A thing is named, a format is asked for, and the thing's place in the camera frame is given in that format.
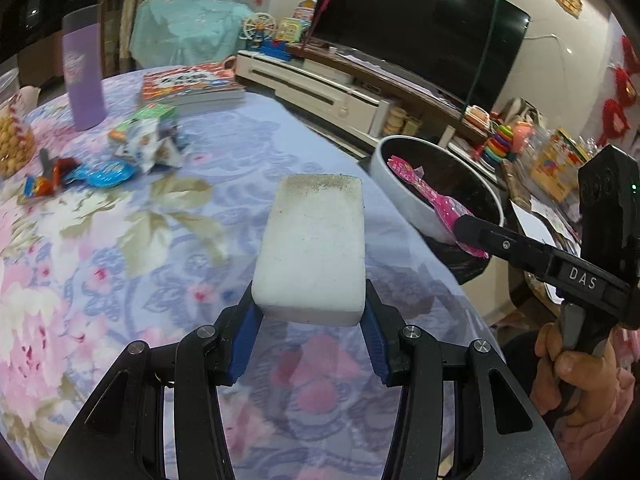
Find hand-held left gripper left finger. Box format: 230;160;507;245
44;281;261;480

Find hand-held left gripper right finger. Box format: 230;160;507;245
362;280;572;480

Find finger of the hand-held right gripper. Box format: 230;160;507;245
452;214;553;267

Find pink snack wrapper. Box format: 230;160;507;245
387;156;490;260

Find white bin with black bag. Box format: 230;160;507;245
371;135;506;286

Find white foam block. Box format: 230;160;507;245
251;174;367;327

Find white and blue snack wrapper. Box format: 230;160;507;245
115;120;184;174

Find light blue round wrapper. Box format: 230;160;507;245
65;160;137;189

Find green and orange wrapper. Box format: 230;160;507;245
109;102;179;144

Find orange and red wrapper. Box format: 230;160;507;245
24;157;81;196

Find person's right forearm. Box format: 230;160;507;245
552;332;640;480

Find person's right hand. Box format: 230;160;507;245
530;322;624;416

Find loose white papers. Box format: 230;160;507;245
510;195;581;253

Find colourful picture box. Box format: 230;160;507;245
530;127;591;201

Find floral tablecloth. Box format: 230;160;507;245
0;65;506;480

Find toy telephone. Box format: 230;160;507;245
462;105;491;129

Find black flat television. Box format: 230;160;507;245
309;0;531;111

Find white television stand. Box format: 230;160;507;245
235;42;501;162

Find stack of red cover books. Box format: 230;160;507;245
140;62;247;112

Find colourful toy box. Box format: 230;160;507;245
275;16;306;44

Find clear jar of snack balls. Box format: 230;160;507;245
0;72;37;179

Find tall colourful toy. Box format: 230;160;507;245
295;0;321;24

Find purple drinking bottle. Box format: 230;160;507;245
62;5;107;131

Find toy ferris wheel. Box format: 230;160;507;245
242;12;278;51

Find teal cloth cover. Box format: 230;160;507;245
131;0;253;69

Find rainbow stacking ring toy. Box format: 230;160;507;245
480;124;516;166

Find red tasselled wall decoration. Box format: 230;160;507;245
597;35;640;147

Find green strap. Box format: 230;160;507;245
474;0;501;111

